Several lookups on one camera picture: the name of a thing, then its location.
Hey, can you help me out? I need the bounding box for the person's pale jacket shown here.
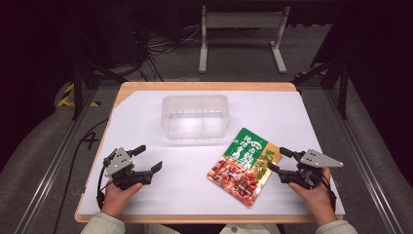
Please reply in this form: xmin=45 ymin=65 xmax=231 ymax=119
xmin=142 ymin=222 xmax=281 ymax=234

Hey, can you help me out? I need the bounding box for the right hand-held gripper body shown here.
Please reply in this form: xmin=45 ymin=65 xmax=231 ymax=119
xmin=278 ymin=148 xmax=345 ymax=191

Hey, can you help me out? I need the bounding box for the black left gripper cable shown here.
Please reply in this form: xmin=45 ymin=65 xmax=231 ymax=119
xmin=95 ymin=158 xmax=113 ymax=211

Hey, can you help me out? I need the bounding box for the person's left hand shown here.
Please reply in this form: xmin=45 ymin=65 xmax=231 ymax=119
xmin=100 ymin=164 xmax=144 ymax=218

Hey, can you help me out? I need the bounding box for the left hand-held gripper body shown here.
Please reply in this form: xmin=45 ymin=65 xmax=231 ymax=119
xmin=102 ymin=146 xmax=154 ymax=191

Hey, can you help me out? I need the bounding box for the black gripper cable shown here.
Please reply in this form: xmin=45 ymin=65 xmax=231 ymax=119
xmin=320 ymin=175 xmax=338 ymax=213
xmin=95 ymin=158 xmax=113 ymax=211

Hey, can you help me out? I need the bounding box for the clear plastic container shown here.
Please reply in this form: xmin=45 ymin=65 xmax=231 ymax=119
xmin=160 ymin=94 xmax=231 ymax=140

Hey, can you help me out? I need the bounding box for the white table mat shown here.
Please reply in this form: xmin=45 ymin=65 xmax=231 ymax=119
xmin=77 ymin=90 xmax=346 ymax=216

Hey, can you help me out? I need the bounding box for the yellow and black hazard tape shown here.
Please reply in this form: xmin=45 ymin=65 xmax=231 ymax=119
xmin=56 ymin=82 xmax=100 ymax=108

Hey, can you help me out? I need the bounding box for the aluminium rail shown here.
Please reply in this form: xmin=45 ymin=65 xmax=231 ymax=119
xmin=12 ymin=87 xmax=99 ymax=234
xmin=323 ymin=87 xmax=406 ymax=234

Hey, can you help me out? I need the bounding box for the black metal stand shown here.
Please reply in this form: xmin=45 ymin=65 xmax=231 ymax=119
xmin=68 ymin=58 xmax=129 ymax=121
xmin=291 ymin=58 xmax=351 ymax=121

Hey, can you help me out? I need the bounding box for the black floor cable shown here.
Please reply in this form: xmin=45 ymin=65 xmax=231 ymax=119
xmin=52 ymin=118 xmax=110 ymax=234

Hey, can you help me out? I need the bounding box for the bundle of black cables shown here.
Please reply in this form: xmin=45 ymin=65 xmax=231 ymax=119
xmin=128 ymin=5 xmax=203 ymax=82

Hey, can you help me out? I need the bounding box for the person's right hand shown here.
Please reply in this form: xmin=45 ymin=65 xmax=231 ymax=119
xmin=287 ymin=167 xmax=339 ymax=227

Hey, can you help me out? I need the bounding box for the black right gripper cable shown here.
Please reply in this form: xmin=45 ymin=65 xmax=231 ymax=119
xmin=320 ymin=175 xmax=338 ymax=213

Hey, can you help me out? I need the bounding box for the white metal stand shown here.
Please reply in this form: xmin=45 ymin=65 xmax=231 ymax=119
xmin=198 ymin=5 xmax=291 ymax=75

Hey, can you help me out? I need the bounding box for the green and red snack packet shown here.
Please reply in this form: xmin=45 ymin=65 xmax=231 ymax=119
xmin=206 ymin=127 xmax=282 ymax=208

